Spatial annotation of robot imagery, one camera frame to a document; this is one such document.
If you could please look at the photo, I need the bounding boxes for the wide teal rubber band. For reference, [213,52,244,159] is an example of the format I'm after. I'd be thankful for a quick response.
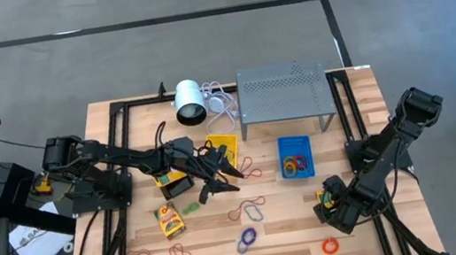
[243,201,267,225]
[233,227,261,255]

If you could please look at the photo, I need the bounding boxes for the grey perforated metal shelf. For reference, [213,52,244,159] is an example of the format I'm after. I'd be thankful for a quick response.
[232,56,340,143]

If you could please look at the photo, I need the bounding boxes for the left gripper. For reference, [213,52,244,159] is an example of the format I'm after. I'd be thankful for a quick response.
[158,128,249,211]

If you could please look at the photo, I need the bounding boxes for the white paper sheet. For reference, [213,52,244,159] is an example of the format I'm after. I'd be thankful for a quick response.
[4,198,79,255]

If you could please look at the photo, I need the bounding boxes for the red-orange coil keychain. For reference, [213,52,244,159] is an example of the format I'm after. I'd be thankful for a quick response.
[290,152,309,174]

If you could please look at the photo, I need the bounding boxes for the black aluminium rig frame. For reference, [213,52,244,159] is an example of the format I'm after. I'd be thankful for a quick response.
[44,56,451,255]

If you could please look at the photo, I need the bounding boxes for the black plastic basket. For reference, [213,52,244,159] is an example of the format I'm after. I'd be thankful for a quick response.
[151,163,197,203]

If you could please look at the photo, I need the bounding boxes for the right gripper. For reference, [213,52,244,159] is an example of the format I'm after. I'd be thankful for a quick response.
[308,172,362,239]

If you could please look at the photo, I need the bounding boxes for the blue plastic basket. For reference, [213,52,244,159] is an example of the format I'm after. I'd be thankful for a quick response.
[276,132,317,182]

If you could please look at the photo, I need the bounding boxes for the green coil keychain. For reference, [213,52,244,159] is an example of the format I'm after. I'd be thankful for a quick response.
[180,200,203,218]

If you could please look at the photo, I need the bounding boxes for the white cylinder spot lamp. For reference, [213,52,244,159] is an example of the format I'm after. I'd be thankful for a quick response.
[171,76,210,129]

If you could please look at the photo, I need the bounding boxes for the orange coil keychain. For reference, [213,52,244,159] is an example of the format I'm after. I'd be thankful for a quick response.
[320,236,342,255]

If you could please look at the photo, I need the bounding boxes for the black floor stand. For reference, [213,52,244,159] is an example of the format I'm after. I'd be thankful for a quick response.
[0,151,79,245]

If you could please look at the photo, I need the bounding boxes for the yellow cable plug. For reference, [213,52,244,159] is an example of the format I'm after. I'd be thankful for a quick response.
[30,171,56,198]

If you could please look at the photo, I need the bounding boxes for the white lamp cable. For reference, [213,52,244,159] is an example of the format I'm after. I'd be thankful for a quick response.
[198,78,242,138]

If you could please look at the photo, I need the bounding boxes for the yellow plastic basket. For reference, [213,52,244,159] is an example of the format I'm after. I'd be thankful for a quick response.
[204,130,243,174]

